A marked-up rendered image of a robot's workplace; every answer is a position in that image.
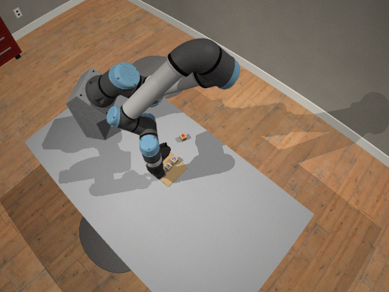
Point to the tan wooden letter block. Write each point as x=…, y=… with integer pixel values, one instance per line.
x=174, y=160
x=183, y=137
x=168, y=166

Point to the tan flat mat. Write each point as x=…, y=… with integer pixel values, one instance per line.
x=175, y=172

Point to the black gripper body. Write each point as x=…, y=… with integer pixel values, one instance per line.
x=156, y=169

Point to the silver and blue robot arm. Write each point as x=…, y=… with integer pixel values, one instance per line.
x=201, y=60

